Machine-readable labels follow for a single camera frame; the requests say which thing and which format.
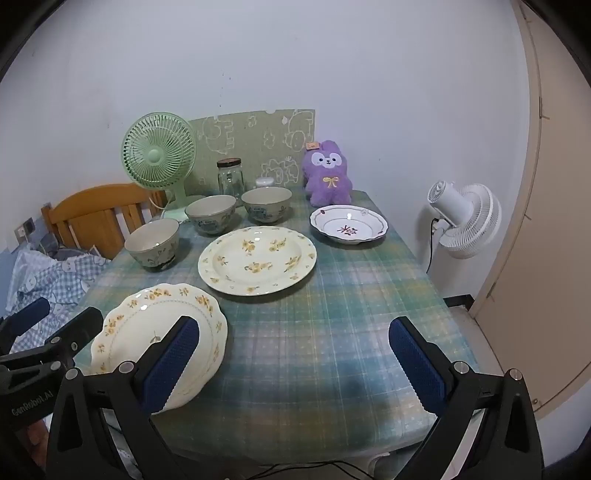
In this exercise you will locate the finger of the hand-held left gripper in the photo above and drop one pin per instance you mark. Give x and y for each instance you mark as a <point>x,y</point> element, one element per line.
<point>81,325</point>
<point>32,311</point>

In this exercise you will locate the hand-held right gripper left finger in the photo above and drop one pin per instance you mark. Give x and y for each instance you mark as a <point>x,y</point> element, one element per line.
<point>173,360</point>

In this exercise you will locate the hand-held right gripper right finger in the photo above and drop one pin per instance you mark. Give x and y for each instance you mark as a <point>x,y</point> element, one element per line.
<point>415,364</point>

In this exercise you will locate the scalloped yellow floral plate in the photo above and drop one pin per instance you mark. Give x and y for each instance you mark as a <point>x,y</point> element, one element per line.
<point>134,332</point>

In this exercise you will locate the grey ceramic bowl blue pattern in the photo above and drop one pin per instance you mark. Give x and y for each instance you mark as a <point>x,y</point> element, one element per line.
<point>152,242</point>
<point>266,205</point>
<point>210,214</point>

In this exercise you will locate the round yellow floral plate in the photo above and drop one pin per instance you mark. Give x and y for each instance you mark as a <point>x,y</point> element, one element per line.
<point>256,263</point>

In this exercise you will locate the white plate with red trim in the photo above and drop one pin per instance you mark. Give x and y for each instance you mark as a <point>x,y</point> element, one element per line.
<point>348,226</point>

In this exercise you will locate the blue checked blanket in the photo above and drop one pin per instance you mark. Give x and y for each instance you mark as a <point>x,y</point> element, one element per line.
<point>69,281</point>

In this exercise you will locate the dark blue cloth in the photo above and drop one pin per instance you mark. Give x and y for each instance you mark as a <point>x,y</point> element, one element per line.
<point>69,253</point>

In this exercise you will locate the wooden bed headboard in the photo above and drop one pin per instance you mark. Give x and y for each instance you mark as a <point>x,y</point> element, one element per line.
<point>92,217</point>

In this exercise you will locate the white fan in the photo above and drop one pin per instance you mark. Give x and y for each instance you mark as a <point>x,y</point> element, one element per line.
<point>466,221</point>

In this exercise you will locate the green desk fan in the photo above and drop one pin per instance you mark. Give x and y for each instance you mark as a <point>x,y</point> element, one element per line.
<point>154,154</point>

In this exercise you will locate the glass jar with dark lid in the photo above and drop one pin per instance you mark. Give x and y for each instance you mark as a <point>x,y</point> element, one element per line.
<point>230,180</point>

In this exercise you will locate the beige door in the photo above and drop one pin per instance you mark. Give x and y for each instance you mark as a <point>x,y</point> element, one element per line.
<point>554,230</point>

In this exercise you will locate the small white container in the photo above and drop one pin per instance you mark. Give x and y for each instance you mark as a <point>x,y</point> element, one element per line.
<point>264,182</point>

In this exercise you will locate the purple plush toy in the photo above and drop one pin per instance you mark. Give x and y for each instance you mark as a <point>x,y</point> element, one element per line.
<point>328,180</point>

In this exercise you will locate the green printed board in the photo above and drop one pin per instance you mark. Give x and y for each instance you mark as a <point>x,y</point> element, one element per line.
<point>258,134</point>

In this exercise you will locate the wall socket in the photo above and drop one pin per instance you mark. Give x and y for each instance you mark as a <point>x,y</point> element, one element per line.
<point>24,230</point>

